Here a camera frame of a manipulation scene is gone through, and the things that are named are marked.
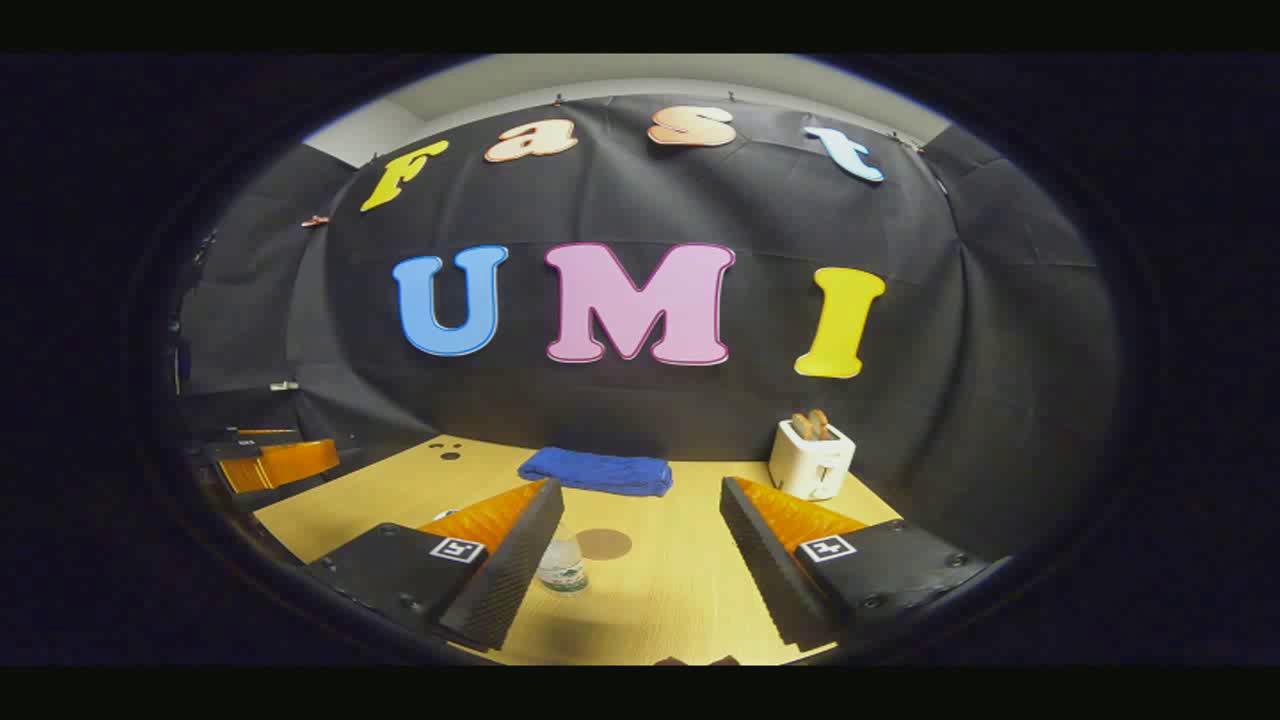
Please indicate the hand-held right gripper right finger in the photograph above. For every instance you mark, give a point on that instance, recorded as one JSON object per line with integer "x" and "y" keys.
{"x": 765, "y": 570}

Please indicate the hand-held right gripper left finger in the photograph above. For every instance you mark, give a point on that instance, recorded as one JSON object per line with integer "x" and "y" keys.
{"x": 510, "y": 570}

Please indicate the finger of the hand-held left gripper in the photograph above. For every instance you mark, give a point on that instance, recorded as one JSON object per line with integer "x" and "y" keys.
{"x": 265, "y": 435}
{"x": 280, "y": 465}

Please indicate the clear water bottle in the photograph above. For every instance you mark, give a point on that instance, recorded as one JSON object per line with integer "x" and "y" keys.
{"x": 562, "y": 565}

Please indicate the brown round coaster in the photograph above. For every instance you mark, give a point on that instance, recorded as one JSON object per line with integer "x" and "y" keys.
{"x": 605, "y": 545}

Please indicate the white toaster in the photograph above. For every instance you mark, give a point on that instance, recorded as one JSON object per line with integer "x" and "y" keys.
{"x": 805, "y": 465}

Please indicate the blue towel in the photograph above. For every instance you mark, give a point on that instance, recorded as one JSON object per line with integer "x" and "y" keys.
{"x": 600, "y": 472}

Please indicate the black backdrop cloth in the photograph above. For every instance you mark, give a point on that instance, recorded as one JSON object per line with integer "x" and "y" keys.
{"x": 640, "y": 400}

